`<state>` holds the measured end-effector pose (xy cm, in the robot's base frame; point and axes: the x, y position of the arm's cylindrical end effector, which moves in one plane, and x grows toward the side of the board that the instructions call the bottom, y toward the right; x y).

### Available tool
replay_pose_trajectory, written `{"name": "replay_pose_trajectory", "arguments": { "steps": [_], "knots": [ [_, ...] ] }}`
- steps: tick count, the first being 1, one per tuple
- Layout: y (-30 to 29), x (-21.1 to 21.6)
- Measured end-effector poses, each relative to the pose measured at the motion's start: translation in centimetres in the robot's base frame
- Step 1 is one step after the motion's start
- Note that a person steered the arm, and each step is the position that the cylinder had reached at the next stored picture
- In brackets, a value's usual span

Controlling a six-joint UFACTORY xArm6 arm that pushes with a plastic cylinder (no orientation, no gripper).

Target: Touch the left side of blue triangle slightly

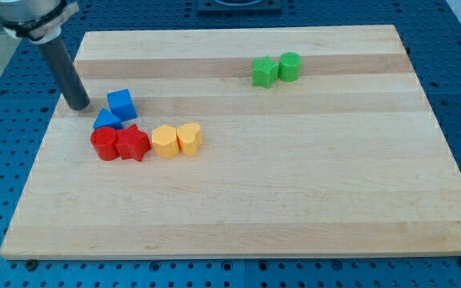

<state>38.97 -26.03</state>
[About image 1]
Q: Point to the green star block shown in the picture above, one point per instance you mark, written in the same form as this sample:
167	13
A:
264	72

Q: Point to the red star block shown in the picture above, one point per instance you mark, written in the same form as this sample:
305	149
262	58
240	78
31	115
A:
132	143

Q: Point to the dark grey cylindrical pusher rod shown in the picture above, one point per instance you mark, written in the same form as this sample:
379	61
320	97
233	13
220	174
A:
61	66

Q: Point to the red cylinder block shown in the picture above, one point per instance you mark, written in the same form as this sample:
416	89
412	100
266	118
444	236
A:
104	142

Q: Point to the blue cube block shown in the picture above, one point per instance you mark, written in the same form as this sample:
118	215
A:
121	105

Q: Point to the light wooden board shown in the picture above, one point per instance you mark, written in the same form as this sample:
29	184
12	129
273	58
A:
348	161

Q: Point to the green cylinder block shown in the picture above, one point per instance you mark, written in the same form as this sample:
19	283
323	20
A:
289	66

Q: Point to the yellow heart block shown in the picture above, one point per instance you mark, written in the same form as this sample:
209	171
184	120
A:
190	138

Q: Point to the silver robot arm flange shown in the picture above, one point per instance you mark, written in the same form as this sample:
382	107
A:
38	20

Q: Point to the yellow hexagon block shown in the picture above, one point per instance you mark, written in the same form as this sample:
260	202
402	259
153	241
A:
165	141

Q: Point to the blue triangle block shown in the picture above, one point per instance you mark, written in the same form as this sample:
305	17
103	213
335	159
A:
106	118

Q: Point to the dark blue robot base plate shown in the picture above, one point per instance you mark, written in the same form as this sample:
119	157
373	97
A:
238	6

